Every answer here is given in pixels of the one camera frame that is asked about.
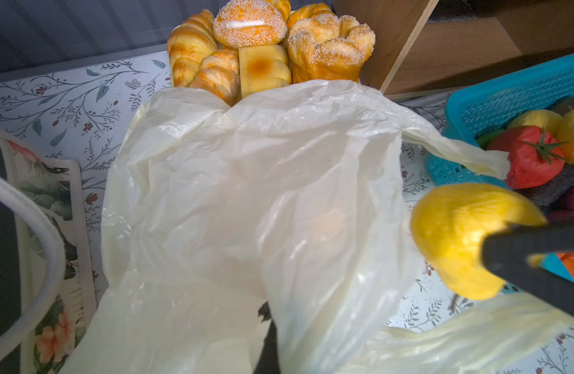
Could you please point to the croissant bread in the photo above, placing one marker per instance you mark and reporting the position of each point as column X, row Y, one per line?
column 198, row 62

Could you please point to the square yellow bread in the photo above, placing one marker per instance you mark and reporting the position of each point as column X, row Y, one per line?
column 263, row 68

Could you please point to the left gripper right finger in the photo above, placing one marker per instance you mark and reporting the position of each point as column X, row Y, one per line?
column 518, row 257

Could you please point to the red toy tomato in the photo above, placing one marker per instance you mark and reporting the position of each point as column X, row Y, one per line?
column 535, row 156

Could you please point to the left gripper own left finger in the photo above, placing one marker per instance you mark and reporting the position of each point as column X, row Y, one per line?
column 268, row 362

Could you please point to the yellow translucent plastic bag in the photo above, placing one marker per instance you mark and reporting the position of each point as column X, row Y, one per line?
column 291, row 198

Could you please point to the sugared round bun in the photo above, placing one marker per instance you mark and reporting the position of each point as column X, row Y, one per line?
column 249, row 23

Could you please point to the teal plastic basket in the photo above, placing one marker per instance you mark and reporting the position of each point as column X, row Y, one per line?
column 490, row 106

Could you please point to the wooden shelf unit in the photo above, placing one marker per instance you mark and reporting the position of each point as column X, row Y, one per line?
column 426, row 47

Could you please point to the cream canvas tote bag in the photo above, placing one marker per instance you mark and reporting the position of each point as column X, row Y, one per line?
column 54, row 185

